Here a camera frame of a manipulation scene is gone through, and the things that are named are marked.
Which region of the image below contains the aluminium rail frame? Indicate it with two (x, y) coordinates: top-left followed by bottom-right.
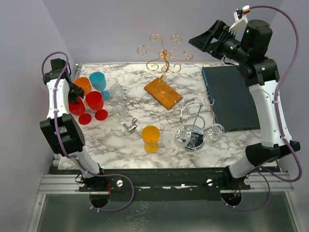
(26, 63), (302, 232)

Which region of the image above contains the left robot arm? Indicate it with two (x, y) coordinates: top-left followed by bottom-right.
(40, 58), (111, 191)

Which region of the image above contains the yellow wine glass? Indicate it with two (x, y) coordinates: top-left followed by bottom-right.
(141, 126), (160, 153)

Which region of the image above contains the blue wine glass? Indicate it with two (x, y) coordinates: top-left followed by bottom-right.
(89, 72), (111, 101)

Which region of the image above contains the red wine glass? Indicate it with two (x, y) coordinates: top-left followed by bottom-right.
(69, 98), (92, 125)
(85, 91), (108, 121)

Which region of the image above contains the clear glass on chrome rack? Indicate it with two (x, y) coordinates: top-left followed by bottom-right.
(174, 127), (192, 148)

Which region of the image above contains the clear wine glass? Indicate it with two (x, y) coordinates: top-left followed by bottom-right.
(110, 84), (124, 102)
(112, 104), (127, 125)

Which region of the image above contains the chrome wire glass rack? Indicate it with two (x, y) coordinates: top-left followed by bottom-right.
(179, 98), (215, 151)

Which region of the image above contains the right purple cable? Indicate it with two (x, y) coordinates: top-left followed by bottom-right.
(226, 5), (303, 212)

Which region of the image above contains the gold wire wine glass rack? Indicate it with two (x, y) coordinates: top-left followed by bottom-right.
(137, 34), (193, 110)

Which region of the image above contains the orange wine glass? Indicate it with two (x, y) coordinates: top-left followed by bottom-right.
(74, 77), (92, 106)

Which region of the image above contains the white cylinder fitting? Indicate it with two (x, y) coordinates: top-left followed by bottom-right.
(135, 127), (143, 135)

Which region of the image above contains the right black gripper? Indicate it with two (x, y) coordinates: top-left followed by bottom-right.
(189, 19), (250, 64)

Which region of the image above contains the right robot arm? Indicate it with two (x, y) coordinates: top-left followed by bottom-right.
(188, 19), (300, 189)

